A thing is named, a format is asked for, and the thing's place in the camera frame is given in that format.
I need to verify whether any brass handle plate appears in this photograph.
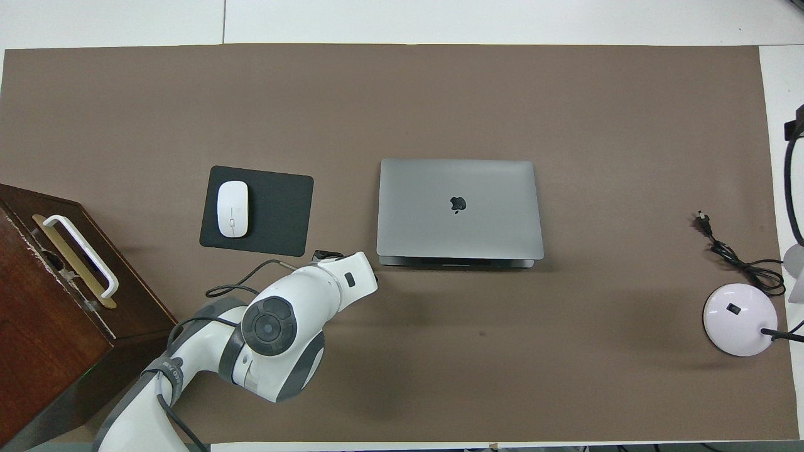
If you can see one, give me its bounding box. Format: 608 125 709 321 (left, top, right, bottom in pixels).
32 213 118 309

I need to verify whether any white desk lamp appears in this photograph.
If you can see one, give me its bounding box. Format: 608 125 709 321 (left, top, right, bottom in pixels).
703 242 804 357

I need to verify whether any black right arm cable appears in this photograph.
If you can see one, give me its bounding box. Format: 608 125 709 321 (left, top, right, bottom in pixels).
783 135 804 247

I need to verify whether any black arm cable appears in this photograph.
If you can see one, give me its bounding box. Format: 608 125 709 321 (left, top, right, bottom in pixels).
154 259 315 452
783 135 804 247

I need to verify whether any dark brown wooden box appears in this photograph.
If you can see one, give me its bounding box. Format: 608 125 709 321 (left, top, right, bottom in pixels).
0 183 178 449

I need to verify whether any brown table mat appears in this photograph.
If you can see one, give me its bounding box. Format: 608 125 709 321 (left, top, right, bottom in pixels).
0 43 800 443

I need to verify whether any grey laptop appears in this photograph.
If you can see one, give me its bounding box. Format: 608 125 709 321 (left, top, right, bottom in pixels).
376 158 545 269

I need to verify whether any white computer mouse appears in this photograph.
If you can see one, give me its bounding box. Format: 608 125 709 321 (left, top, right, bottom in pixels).
217 180 250 239

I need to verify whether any white box handle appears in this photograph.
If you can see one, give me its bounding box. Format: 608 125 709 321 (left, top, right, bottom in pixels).
43 215 119 299

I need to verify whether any black mouse pad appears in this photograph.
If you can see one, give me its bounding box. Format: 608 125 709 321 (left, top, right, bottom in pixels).
199 165 315 257

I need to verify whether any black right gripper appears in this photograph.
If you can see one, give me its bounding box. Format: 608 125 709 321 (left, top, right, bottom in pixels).
784 105 804 143

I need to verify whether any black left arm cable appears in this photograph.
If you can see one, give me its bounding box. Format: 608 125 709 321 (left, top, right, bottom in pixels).
154 259 315 452

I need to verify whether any black lamp power cable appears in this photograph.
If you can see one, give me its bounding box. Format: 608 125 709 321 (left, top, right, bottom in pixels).
693 211 787 298

